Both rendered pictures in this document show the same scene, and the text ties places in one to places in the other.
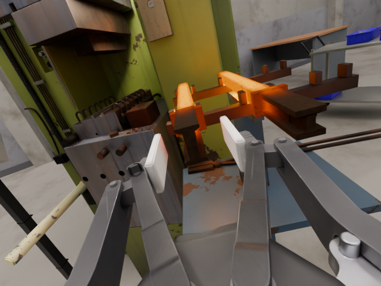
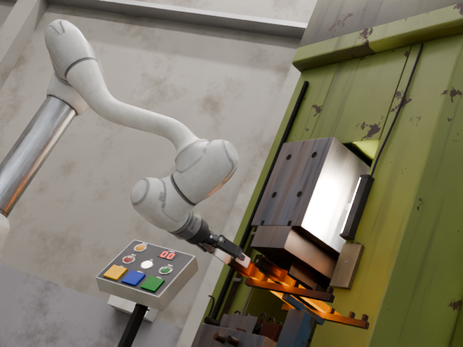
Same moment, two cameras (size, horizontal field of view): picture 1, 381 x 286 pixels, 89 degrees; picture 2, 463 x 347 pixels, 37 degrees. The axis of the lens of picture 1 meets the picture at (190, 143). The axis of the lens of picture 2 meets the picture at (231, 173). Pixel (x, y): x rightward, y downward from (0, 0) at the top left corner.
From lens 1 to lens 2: 1.90 m
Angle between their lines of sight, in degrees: 60
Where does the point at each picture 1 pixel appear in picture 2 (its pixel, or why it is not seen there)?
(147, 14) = (340, 265)
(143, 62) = not seen: hidden behind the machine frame
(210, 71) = (359, 334)
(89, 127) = (232, 321)
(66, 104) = (238, 308)
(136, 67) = not seen: hidden behind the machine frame
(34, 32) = (260, 240)
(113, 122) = (249, 325)
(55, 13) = (279, 235)
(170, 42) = (345, 295)
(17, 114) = not seen: outside the picture
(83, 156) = (205, 337)
